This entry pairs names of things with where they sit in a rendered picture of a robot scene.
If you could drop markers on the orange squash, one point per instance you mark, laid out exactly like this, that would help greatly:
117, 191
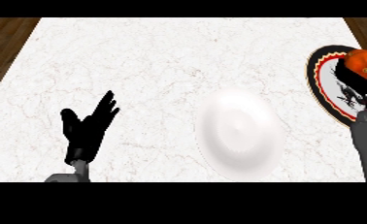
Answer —
358, 62

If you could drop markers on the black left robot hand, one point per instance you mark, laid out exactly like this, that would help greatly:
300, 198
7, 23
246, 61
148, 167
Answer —
87, 134

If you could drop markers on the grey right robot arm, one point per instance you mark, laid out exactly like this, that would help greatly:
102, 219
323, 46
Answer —
361, 144

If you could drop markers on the plain white plate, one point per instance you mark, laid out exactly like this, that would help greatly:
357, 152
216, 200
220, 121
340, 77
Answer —
238, 134

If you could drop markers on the black red patterned plate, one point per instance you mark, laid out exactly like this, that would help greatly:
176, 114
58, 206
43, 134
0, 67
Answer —
330, 92

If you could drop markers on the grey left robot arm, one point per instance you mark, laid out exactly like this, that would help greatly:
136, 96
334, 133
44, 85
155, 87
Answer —
81, 172

